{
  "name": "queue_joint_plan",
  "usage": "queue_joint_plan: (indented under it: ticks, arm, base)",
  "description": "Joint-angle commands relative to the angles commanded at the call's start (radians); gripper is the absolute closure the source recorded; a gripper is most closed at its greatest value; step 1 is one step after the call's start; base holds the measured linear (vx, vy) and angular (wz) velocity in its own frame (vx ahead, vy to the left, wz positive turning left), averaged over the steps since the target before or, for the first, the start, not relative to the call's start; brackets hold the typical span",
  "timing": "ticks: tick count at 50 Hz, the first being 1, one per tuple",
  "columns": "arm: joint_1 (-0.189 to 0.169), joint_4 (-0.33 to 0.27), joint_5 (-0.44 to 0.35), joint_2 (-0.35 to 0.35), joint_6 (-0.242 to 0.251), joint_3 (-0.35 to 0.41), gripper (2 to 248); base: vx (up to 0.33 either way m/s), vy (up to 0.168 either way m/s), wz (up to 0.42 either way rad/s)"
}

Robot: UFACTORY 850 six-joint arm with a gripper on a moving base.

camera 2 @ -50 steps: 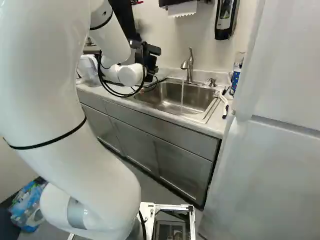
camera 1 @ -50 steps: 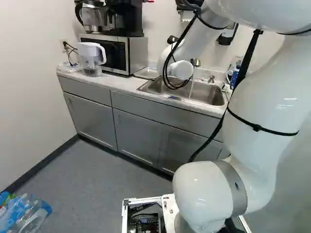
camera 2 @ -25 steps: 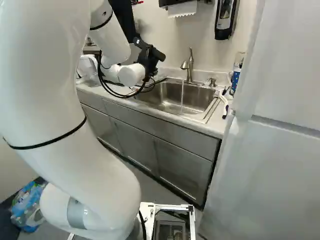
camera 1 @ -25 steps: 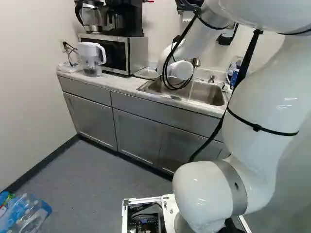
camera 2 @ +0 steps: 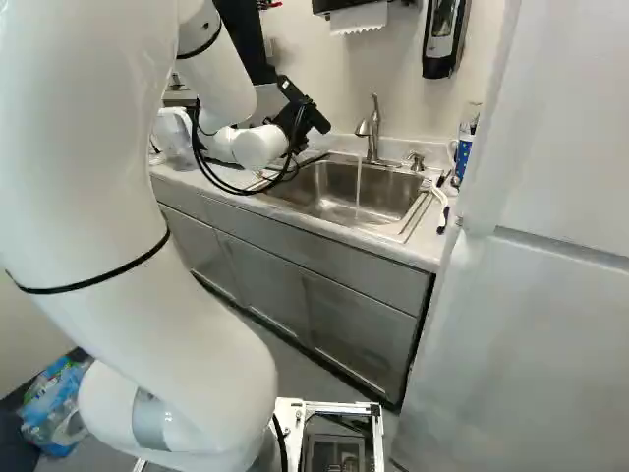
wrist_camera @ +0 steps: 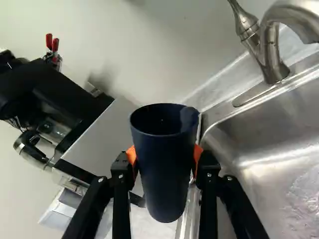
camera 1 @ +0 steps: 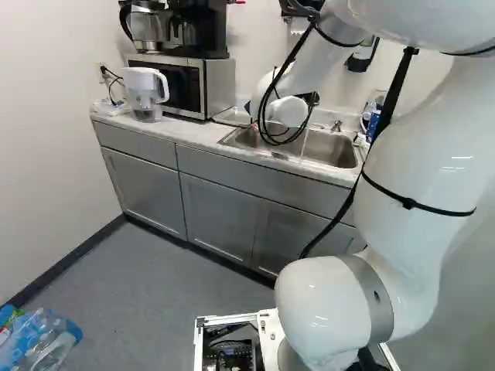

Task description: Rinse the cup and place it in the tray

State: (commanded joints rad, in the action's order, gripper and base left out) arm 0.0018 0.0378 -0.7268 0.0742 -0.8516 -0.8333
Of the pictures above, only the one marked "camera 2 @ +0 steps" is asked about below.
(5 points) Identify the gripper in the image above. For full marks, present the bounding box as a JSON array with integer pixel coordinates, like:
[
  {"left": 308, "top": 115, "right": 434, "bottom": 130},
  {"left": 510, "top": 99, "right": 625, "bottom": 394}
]
[{"left": 263, "top": 73, "right": 332, "bottom": 155}]

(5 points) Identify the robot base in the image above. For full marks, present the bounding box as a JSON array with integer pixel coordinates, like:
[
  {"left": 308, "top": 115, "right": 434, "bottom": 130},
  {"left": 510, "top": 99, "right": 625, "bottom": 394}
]
[{"left": 131, "top": 396, "right": 385, "bottom": 472}]

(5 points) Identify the silver tap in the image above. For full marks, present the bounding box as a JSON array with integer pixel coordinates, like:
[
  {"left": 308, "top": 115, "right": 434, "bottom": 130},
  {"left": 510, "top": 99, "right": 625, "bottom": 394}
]
[{"left": 354, "top": 92, "right": 403, "bottom": 167}]

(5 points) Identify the stainless steel sink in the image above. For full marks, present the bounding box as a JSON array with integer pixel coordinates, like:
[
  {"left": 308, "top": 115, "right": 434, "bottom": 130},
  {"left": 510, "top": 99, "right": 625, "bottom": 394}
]
[{"left": 254, "top": 150, "right": 434, "bottom": 243}]

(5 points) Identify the black paper towel dispenser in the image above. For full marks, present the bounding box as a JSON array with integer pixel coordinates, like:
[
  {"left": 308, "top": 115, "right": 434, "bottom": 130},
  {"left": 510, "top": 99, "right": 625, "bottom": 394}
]
[{"left": 311, "top": 0, "right": 390, "bottom": 36}]

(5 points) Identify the white water pitcher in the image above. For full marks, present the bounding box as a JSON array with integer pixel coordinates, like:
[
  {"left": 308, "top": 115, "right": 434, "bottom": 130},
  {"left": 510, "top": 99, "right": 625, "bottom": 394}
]
[{"left": 150, "top": 107, "right": 197, "bottom": 172}]

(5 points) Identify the white counter with grey cabinets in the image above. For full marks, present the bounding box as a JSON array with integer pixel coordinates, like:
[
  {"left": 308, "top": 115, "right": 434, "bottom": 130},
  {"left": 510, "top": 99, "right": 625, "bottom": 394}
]
[{"left": 148, "top": 131, "right": 462, "bottom": 410}]

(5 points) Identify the white dish brush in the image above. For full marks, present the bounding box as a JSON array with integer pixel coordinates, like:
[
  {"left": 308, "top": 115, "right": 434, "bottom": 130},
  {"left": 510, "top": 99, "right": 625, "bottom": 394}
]
[{"left": 426, "top": 188, "right": 452, "bottom": 236}]

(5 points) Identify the blue dotted mug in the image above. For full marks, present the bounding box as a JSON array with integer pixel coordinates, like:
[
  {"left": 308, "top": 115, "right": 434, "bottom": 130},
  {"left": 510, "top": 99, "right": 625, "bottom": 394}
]
[{"left": 448, "top": 137, "right": 476, "bottom": 182}]

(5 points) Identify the white fridge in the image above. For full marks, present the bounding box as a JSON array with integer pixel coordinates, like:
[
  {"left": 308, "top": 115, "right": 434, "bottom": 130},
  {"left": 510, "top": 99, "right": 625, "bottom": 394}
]
[{"left": 391, "top": 0, "right": 629, "bottom": 472}]

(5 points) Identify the pack of water bottles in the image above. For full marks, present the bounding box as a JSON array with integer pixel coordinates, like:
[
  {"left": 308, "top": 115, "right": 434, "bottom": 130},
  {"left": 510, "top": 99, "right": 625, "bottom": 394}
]
[{"left": 18, "top": 353, "right": 93, "bottom": 447}]

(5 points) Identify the black wall soap dispenser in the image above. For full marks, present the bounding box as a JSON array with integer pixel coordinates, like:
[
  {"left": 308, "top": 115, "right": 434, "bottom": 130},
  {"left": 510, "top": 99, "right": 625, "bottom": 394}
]
[{"left": 421, "top": 0, "right": 474, "bottom": 81}]

